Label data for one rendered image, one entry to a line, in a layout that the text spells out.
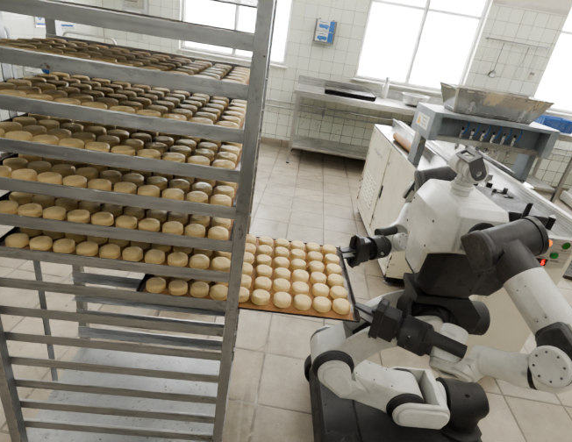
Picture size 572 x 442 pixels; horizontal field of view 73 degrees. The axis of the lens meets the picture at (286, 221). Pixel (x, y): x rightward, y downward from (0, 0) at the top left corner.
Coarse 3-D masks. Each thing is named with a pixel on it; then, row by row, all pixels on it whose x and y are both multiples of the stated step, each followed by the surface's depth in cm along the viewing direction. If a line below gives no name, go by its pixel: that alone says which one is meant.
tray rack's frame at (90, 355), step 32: (0, 32) 90; (0, 320) 100; (0, 352) 102; (96, 352) 159; (128, 352) 161; (0, 384) 107; (96, 384) 145; (128, 384) 147; (160, 384) 150; (192, 384) 152; (64, 416) 133; (96, 416) 134
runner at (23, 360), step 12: (12, 360) 107; (24, 360) 107; (36, 360) 107; (48, 360) 108; (60, 360) 108; (108, 372) 110; (120, 372) 110; (132, 372) 110; (144, 372) 110; (156, 372) 110; (168, 372) 110; (180, 372) 110
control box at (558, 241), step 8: (552, 240) 162; (560, 240) 162; (568, 240) 162; (552, 248) 164; (560, 248) 164; (568, 248) 164; (536, 256) 166; (544, 256) 166; (560, 256) 166; (568, 256) 166; (544, 264) 167; (552, 264) 167; (560, 264) 167
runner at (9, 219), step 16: (0, 224) 89; (16, 224) 89; (32, 224) 89; (48, 224) 89; (64, 224) 89; (80, 224) 89; (144, 240) 91; (160, 240) 91; (176, 240) 91; (192, 240) 91; (208, 240) 91; (224, 240) 92
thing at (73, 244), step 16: (16, 240) 95; (32, 240) 96; (48, 240) 97; (64, 240) 98; (80, 240) 102; (96, 240) 102; (112, 240) 102; (128, 240) 105; (96, 256) 98; (112, 256) 97; (128, 256) 97; (144, 256) 101; (160, 256) 98; (176, 256) 100; (192, 256) 101; (208, 256) 105; (224, 256) 104
